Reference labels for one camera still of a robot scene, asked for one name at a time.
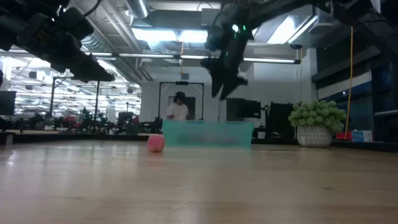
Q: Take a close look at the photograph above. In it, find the black monitor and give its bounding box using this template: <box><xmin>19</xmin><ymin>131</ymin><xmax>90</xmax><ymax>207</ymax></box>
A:
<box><xmin>0</xmin><ymin>90</ymin><xmax>17</xmax><ymax>116</ymax></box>

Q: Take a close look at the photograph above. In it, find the yellow hanging cable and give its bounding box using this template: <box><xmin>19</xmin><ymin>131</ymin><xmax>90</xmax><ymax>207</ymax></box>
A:
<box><xmin>344</xmin><ymin>26</ymin><xmax>354</xmax><ymax>140</ymax></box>

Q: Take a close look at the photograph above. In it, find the red box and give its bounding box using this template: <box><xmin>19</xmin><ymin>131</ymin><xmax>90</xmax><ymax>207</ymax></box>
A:
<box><xmin>335</xmin><ymin>131</ymin><xmax>353</xmax><ymax>141</ymax></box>

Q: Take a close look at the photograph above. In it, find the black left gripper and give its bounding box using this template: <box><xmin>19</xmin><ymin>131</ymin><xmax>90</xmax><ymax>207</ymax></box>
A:
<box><xmin>17</xmin><ymin>7</ymin><xmax>116</xmax><ymax>83</ymax></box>

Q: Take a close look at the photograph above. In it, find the green plant in white pot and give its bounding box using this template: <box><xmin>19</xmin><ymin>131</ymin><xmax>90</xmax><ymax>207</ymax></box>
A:
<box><xmin>287</xmin><ymin>99</ymin><xmax>348</xmax><ymax>148</ymax></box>

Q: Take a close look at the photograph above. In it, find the grey ceiling box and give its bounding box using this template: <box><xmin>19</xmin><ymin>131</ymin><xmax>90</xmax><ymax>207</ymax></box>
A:
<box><xmin>200</xmin><ymin>8</ymin><xmax>222</xmax><ymax>28</ymax></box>

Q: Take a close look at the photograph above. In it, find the black metal frame rig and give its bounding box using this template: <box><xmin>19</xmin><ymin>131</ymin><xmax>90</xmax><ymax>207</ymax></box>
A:
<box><xmin>49</xmin><ymin>76</ymin><xmax>101</xmax><ymax>131</ymax></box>
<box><xmin>158</xmin><ymin>81</ymin><xmax>205</xmax><ymax>121</ymax></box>

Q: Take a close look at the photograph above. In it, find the long LED light bar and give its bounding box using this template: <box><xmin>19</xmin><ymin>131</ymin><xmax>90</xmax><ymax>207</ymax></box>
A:
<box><xmin>0</xmin><ymin>48</ymin><xmax>302</xmax><ymax>65</ymax></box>

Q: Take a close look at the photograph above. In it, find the person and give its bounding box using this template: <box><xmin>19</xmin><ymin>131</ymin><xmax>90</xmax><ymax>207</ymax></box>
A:
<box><xmin>166</xmin><ymin>91</ymin><xmax>190</xmax><ymax>121</ymax></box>

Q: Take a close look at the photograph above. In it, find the silver ventilation duct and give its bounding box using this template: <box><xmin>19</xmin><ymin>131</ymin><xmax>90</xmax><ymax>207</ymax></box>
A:
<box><xmin>124</xmin><ymin>0</ymin><xmax>150</xmax><ymax>19</ymax></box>

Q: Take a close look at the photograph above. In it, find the dark wall screen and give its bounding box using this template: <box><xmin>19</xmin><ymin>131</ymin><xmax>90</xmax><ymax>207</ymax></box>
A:
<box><xmin>226</xmin><ymin>98</ymin><xmax>262</xmax><ymax>119</ymax></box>

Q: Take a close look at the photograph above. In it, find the pink toy peach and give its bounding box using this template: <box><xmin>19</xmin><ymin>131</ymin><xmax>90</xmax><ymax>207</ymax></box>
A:
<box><xmin>147</xmin><ymin>134</ymin><xmax>167</xmax><ymax>154</ymax></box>

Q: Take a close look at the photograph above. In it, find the teal translucent tupperware box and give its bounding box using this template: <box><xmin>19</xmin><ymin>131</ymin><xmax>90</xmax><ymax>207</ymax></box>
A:
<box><xmin>161</xmin><ymin>120</ymin><xmax>255</xmax><ymax>148</ymax></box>

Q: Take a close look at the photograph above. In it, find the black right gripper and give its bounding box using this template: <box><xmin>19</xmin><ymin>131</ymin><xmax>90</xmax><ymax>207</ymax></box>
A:
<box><xmin>200</xmin><ymin>12</ymin><xmax>254</xmax><ymax>101</ymax></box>

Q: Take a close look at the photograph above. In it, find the blue box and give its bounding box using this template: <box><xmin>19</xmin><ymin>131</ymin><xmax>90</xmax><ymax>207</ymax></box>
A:
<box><xmin>351</xmin><ymin>130</ymin><xmax>373</xmax><ymax>143</ymax></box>

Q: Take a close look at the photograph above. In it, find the black panel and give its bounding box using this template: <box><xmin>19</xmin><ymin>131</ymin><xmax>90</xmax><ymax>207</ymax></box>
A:
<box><xmin>267</xmin><ymin>101</ymin><xmax>295</xmax><ymax>141</ymax></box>

